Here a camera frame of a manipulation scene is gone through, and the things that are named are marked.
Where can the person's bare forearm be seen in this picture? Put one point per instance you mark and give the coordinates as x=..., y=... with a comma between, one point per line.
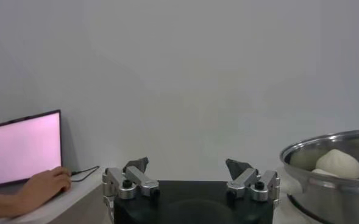
x=2, y=205

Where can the cream electric cooker base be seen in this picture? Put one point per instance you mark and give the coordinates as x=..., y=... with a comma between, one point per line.
x=290, y=186

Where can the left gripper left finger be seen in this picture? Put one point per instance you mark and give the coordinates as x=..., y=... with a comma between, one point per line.
x=133, y=178

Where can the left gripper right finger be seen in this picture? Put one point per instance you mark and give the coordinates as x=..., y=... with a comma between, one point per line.
x=246, y=179

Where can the white steamed baozi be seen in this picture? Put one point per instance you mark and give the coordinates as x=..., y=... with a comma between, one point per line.
x=339, y=164
x=321, y=172

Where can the laptop with blank screen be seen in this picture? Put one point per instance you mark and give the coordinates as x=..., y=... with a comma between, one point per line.
x=20, y=149

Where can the person's bare hand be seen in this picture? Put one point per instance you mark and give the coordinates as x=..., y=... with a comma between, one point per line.
x=46, y=187

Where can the white side table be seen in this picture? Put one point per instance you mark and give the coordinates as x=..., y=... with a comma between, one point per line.
x=75, y=198

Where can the stainless steel steamer basket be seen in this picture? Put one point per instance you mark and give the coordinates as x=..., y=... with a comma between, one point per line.
x=334, y=188

